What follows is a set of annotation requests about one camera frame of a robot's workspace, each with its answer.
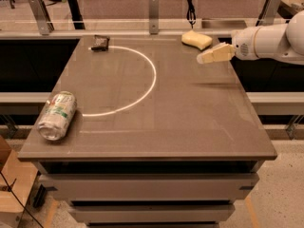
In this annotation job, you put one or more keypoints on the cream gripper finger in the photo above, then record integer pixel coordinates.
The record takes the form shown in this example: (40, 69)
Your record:
(223, 46)
(211, 56)

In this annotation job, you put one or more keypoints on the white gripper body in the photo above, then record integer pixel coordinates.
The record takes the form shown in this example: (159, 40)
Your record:
(243, 44)

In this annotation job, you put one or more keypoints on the yellow sponge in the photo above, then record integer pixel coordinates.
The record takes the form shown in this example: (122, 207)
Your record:
(196, 40)

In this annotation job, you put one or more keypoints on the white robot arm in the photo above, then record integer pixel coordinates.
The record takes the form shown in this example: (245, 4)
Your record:
(281, 42)

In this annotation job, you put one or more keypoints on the green white 7up can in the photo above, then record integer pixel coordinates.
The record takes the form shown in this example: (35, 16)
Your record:
(55, 121)

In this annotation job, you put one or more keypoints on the dark snack packet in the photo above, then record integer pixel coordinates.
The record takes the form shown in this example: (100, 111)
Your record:
(100, 43)

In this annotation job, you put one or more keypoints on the wooden box at left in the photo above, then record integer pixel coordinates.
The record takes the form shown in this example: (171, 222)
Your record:
(17, 177)

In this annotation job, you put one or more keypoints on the right metal bracket post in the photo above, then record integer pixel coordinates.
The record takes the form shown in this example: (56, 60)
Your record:
(269, 13)

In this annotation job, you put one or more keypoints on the metal bracket post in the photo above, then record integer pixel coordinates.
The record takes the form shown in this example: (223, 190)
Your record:
(153, 16)
(269, 13)
(40, 15)

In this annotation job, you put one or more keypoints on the middle metal bracket post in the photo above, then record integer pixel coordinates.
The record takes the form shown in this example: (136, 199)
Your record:
(153, 16)

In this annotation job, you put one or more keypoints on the left metal bracket post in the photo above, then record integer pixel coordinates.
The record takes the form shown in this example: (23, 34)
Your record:
(40, 15)

